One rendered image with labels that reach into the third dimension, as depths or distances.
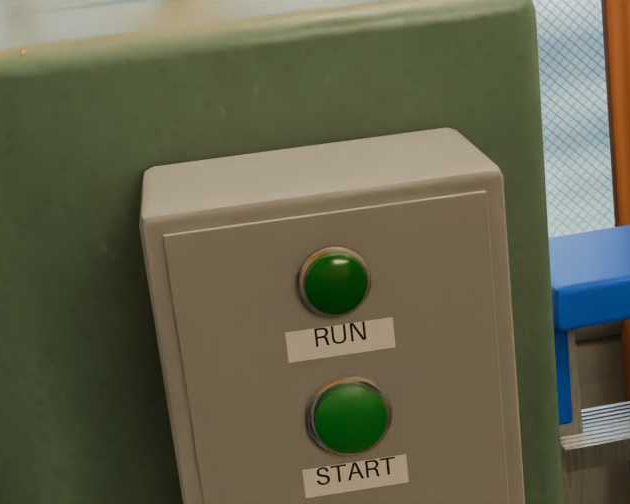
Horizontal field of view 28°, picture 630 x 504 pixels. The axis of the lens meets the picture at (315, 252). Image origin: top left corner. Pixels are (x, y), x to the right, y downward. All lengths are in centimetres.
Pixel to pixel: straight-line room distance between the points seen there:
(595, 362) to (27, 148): 173
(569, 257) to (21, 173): 93
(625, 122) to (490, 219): 148
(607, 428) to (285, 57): 95
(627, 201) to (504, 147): 145
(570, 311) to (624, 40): 69
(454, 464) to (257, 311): 7
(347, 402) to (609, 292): 87
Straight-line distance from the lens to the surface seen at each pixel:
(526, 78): 40
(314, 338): 35
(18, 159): 39
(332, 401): 35
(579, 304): 120
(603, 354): 207
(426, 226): 34
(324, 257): 33
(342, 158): 37
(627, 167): 184
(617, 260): 125
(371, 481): 37
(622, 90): 182
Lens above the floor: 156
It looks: 17 degrees down
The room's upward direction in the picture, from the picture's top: 7 degrees counter-clockwise
